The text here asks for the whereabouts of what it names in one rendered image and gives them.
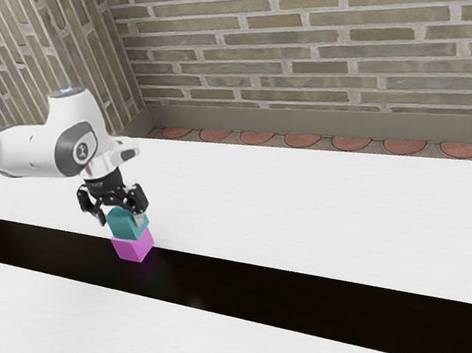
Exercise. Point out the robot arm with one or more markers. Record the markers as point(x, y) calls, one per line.
point(27, 145)

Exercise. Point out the teal block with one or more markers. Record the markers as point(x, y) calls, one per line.
point(124, 226)

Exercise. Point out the magenta block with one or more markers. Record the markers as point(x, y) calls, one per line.
point(133, 246)

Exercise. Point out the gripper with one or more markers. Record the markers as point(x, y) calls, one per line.
point(104, 185)

